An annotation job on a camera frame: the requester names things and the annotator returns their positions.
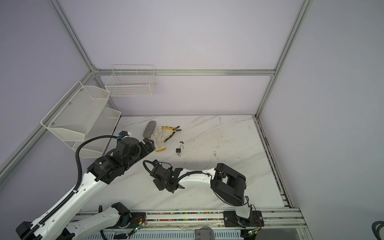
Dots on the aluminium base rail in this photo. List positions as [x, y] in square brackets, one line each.
[181, 225]

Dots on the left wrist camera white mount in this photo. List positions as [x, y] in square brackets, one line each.
[124, 134]

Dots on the white two-tier mesh shelf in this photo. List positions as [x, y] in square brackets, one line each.
[82, 114]

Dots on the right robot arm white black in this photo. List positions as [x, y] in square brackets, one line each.
[227, 184]

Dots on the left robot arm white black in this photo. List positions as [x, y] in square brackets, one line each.
[56, 223]

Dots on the white wire basket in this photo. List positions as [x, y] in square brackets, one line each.
[132, 81]

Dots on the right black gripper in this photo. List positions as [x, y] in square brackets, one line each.
[158, 185]

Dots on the white work glove yellow cuff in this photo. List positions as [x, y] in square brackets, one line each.
[158, 138]

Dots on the yellow black pliers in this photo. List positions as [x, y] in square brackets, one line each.
[169, 132]

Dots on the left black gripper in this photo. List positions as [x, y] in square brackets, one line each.
[150, 146]

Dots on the grey oval sharpening stone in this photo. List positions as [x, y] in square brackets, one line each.
[149, 129]

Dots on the grey round object bottom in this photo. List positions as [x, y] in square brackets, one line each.
[204, 233]

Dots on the black padlock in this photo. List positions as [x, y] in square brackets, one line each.
[179, 150]

